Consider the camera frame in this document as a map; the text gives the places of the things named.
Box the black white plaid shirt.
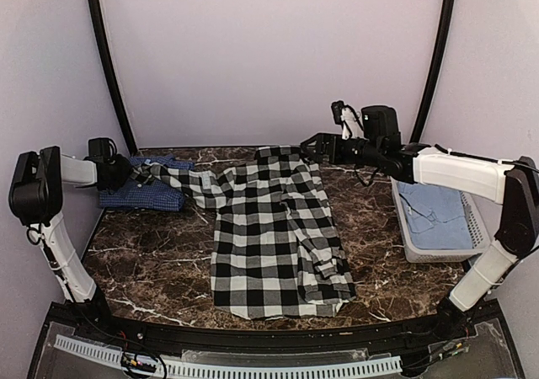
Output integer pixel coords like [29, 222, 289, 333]
[132, 146, 356, 320]

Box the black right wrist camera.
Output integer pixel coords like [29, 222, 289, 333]
[331, 100, 401, 142]

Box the black left corner post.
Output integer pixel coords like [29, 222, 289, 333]
[87, 0, 138, 154]

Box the white plastic laundry basket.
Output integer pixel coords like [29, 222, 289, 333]
[391, 179, 491, 263]

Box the folded blue checked shirt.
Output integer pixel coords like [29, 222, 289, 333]
[99, 154, 195, 212]

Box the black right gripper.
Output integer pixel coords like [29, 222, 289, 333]
[301, 132, 384, 168]

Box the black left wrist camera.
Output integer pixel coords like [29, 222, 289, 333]
[88, 137, 117, 163]

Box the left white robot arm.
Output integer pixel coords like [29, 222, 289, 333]
[8, 137, 132, 342]

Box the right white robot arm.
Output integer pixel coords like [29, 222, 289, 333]
[301, 133, 538, 340]

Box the black right corner post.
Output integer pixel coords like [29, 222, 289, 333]
[410, 0, 455, 143]

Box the white slotted cable duct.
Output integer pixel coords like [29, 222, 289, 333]
[54, 334, 402, 379]

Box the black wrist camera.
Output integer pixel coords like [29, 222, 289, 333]
[88, 137, 117, 163]
[331, 100, 401, 142]

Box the light blue shirt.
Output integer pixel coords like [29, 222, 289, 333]
[397, 182, 473, 250]

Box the black corner post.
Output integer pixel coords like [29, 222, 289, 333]
[87, 0, 138, 154]
[410, 0, 455, 143]

